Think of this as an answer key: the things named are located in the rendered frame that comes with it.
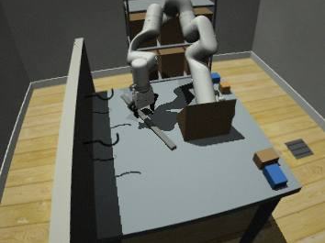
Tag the grey wall panel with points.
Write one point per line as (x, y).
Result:
(72, 214)

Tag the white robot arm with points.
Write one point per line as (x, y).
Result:
(195, 29)

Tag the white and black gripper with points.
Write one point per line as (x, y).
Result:
(142, 99)

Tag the blue rectangular block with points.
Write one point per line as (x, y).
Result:
(215, 77)
(275, 176)

